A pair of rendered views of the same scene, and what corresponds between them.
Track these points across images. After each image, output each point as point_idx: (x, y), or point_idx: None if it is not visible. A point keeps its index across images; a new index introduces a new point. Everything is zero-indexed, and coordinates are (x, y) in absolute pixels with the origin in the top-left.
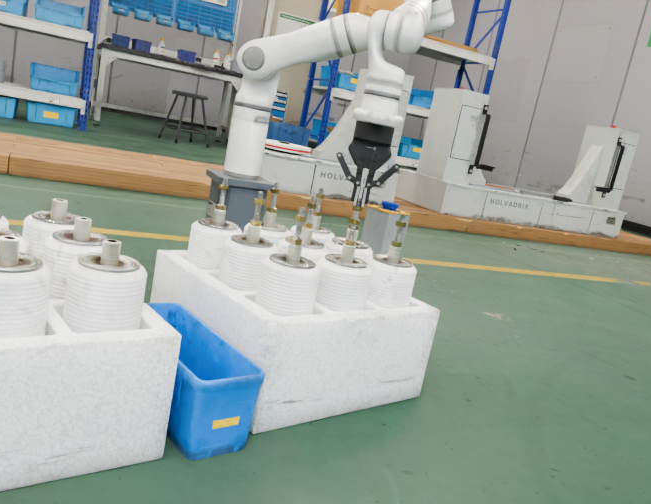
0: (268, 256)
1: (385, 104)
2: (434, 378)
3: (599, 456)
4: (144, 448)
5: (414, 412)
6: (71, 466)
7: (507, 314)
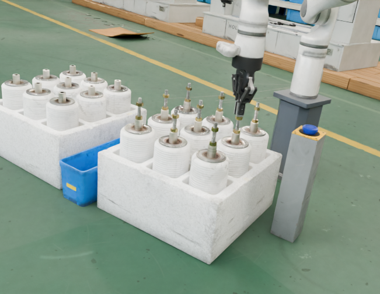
0: None
1: (238, 38)
2: (257, 273)
3: None
4: (53, 180)
5: (180, 263)
6: (35, 171)
7: None
